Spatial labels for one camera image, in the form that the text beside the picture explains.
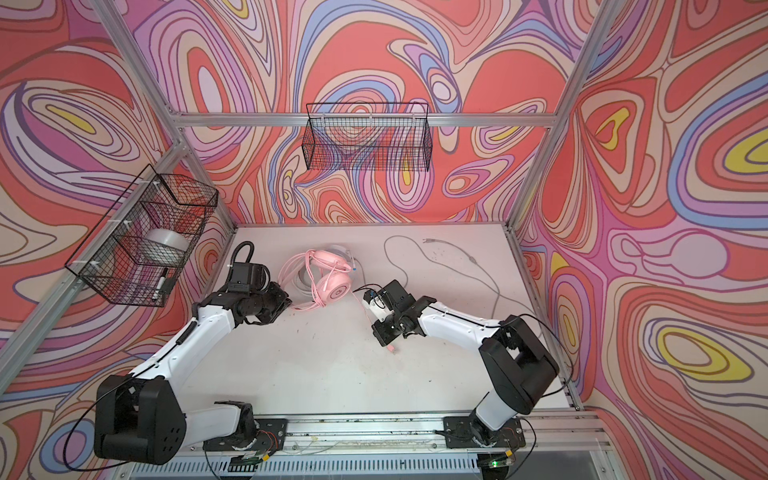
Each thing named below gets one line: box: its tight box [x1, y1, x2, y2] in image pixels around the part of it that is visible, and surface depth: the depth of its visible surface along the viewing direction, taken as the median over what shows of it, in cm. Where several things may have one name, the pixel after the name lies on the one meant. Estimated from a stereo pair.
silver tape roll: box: [144, 228, 190, 265], surface depth 74 cm
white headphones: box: [300, 245, 356, 289], surface depth 81 cm
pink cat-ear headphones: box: [278, 249, 353, 311], surface depth 81 cm
